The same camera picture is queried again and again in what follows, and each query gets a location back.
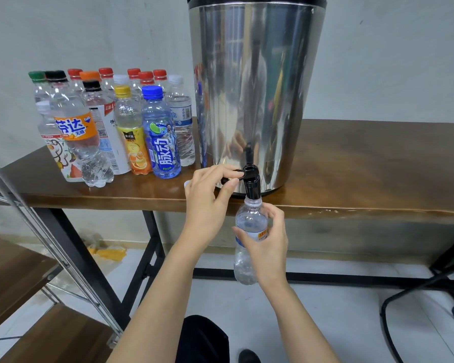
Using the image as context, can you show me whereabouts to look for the person's left hand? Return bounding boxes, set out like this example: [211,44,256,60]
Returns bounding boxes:
[180,164,247,254]

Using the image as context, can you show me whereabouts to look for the person's right hand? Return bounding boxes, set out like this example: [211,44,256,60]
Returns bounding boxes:
[232,202,289,288]

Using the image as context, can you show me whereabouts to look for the slim blue label plastic bottle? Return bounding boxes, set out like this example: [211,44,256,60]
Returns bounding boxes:
[234,196,269,285]

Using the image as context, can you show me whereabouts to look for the blue cap plastic bottle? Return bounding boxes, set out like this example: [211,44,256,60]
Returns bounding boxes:
[141,85,183,179]

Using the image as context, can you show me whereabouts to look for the white cap blue label bottle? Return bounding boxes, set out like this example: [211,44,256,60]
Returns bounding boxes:
[166,74,197,167]

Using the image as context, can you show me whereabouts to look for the yellow label plastic bottle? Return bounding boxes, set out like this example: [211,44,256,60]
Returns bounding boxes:
[113,85,152,175]

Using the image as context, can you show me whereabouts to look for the stainless steel water dispenser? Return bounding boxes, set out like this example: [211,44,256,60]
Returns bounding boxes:
[187,0,328,197]

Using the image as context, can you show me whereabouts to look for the orange label black cap bottle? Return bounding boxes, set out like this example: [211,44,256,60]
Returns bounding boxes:
[44,70,115,188]

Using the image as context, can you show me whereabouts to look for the white patterned label plastic bottle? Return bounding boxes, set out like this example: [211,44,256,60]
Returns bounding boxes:
[35,100,84,183]

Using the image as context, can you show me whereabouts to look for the wooden metal shelf rack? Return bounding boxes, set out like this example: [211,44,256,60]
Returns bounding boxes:
[0,151,126,363]

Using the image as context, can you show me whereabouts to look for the green label plastic water bottle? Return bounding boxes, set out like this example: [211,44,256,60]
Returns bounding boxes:
[28,71,48,103]

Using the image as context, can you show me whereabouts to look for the person's right forearm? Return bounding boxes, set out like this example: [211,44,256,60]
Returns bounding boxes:
[261,279,342,363]

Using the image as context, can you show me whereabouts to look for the person's left forearm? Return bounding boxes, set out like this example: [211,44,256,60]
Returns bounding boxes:
[106,241,209,363]

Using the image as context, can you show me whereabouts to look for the person's black shoe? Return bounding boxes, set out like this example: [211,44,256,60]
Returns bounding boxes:
[238,349,262,363]

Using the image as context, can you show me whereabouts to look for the person's black trouser leg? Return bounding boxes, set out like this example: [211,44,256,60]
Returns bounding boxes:
[174,314,230,363]

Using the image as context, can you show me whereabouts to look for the yellow debris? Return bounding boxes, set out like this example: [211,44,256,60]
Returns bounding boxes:
[83,244,127,262]

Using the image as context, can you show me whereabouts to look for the black metal table frame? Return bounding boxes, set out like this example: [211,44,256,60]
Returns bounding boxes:
[34,208,454,330]

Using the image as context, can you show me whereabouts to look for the wooden stool with black frame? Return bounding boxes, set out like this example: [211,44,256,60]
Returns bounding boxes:
[378,230,454,363]

